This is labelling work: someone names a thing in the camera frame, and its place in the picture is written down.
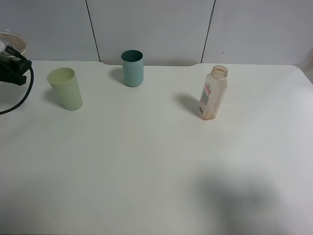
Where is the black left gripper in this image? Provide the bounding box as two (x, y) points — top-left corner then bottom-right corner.
(0, 60), (32, 86)

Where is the glass cup with blue sleeve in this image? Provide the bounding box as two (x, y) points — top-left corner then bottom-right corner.
(0, 30), (27, 62)

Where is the clear plastic drink bottle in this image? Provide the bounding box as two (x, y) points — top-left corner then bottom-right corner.
(198, 65), (228, 120)

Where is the pale green plastic cup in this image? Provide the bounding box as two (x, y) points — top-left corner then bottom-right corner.
(47, 68), (83, 111)

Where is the teal plastic cup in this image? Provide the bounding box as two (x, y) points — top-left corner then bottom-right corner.
(121, 50), (144, 87)

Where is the black left camera cable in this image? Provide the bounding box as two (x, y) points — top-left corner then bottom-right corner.
(0, 46), (35, 115)

